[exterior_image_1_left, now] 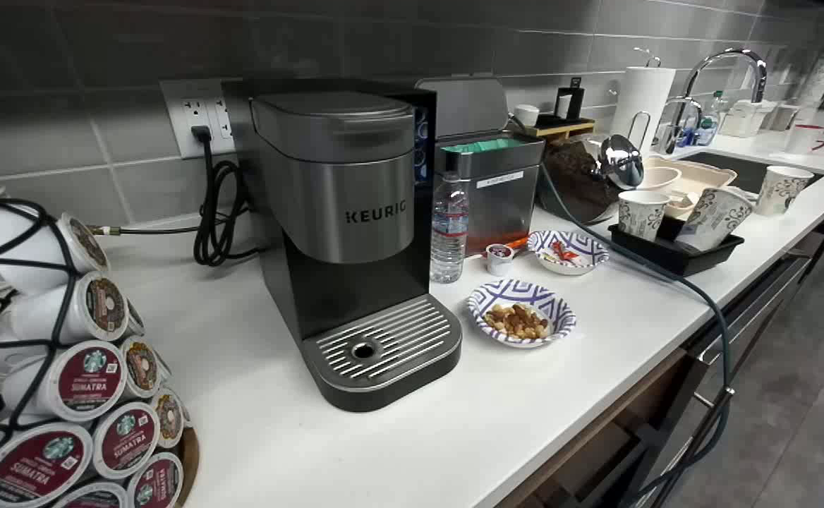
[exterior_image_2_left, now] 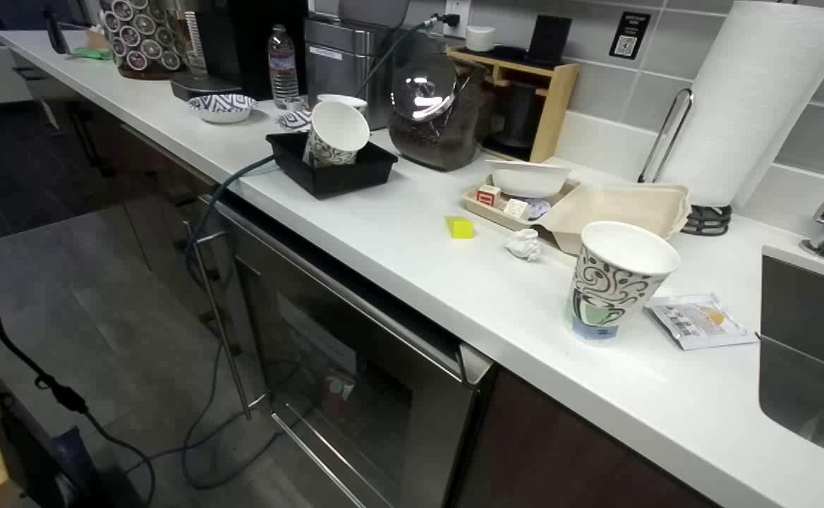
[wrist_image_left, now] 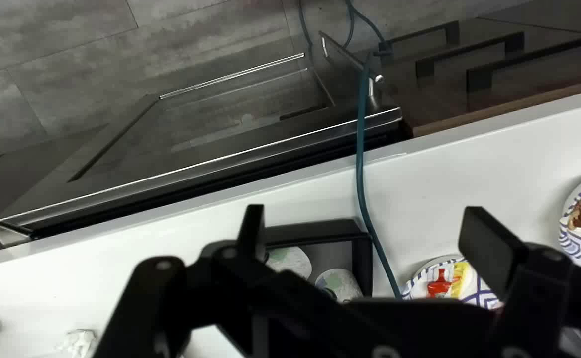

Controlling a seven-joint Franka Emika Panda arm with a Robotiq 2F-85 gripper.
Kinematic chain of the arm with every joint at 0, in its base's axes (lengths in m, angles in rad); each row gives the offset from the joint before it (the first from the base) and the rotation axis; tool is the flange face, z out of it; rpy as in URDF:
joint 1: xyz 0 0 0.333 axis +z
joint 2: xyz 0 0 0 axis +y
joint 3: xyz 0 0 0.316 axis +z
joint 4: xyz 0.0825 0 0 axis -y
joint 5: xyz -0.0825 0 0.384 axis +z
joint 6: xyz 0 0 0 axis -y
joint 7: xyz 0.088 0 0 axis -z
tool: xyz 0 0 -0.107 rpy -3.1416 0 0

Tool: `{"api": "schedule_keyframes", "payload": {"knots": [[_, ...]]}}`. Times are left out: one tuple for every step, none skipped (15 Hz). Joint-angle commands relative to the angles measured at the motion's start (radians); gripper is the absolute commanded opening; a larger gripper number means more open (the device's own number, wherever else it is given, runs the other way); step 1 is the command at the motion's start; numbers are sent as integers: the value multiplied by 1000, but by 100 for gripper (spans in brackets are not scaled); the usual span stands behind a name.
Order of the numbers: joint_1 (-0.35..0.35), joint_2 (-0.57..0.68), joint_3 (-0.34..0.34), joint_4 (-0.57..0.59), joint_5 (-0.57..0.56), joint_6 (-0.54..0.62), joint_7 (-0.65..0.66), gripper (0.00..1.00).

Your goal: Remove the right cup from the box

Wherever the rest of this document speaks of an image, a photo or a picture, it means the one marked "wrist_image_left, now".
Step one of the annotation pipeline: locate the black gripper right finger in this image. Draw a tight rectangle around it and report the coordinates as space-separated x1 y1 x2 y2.
458 206 530 303

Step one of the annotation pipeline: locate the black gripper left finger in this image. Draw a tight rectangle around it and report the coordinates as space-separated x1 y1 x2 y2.
237 204 267 266

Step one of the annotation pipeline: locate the black square box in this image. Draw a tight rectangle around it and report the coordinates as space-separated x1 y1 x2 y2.
200 218 377 303

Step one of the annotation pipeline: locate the small patterned plate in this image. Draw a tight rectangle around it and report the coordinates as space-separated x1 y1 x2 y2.
401 254 506 313

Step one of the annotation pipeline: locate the stainless steel dishwasher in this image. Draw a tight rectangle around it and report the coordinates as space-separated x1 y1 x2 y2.
0 49 416 246

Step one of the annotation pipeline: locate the dark lower cabinet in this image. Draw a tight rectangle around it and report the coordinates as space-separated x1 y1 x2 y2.
377 17 581 140

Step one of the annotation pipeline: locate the crumpled white paper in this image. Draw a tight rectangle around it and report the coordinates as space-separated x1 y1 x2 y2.
56 325 102 358

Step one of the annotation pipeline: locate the teal cable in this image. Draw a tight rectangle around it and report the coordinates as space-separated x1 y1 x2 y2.
341 0 407 301

